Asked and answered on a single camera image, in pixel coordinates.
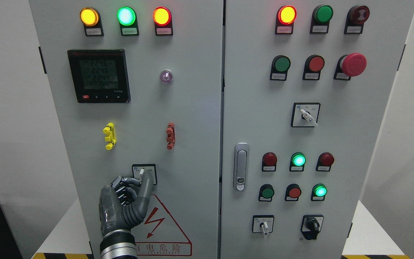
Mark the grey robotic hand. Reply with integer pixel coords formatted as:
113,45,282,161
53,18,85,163
99,170,154,237

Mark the white lever selector switch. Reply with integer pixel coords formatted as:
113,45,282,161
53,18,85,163
252,215,275,236
291,102,321,128
132,164,158,185

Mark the red high voltage warning sticker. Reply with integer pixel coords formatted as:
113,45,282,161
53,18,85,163
132,194,192,257

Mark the grey left cabinet door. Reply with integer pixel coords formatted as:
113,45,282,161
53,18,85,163
29,0,223,259

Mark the grey cabinet door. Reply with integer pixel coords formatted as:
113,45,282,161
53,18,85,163
29,0,223,259
220,0,414,259

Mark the black digital power meter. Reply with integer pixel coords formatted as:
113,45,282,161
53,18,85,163
67,49,131,103

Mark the small clear purple indicator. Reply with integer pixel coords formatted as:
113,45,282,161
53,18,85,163
160,69,174,84

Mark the dark red indicator left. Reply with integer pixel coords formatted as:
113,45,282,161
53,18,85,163
261,151,277,172

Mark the dark red indicator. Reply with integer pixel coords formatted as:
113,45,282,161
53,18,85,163
316,152,335,172
261,151,277,172

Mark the red push button lower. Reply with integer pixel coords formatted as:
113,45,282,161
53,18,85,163
284,183,302,201

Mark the red push button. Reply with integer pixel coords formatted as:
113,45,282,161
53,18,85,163
302,55,325,81
284,183,302,201

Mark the green lit indicator middle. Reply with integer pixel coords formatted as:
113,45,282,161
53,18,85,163
289,152,306,172

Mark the green lit indicator light left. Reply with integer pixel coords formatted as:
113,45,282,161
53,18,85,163
116,6,139,36

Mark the yellow indicator light top left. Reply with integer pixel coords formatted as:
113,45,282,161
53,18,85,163
79,7,104,36

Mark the red-orange indicator light left door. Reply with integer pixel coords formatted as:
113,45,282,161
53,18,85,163
153,6,174,36

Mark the green lit push button lower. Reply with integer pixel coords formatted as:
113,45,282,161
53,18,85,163
310,183,327,201

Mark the dark red indicator right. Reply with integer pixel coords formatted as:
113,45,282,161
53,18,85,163
316,152,335,172

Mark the green push button upper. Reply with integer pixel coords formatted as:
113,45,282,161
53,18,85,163
270,55,291,81

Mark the grey right cabinet door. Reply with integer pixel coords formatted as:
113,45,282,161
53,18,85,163
220,0,414,259

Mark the red push button upper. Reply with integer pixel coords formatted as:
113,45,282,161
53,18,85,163
302,55,325,81

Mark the red lit indicator right door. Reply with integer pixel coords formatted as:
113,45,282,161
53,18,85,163
275,5,297,35

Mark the red emergency stop mushroom button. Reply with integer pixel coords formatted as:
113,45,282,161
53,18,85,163
333,53,367,81

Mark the green unlit indicator top right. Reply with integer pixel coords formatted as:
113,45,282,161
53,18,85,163
309,5,334,34

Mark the dark red buzzer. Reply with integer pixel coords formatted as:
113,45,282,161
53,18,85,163
344,5,370,35

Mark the silver door latch handle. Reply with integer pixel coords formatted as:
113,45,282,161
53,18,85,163
233,142,249,191

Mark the black knob selector switch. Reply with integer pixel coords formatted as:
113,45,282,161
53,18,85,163
300,215,324,240

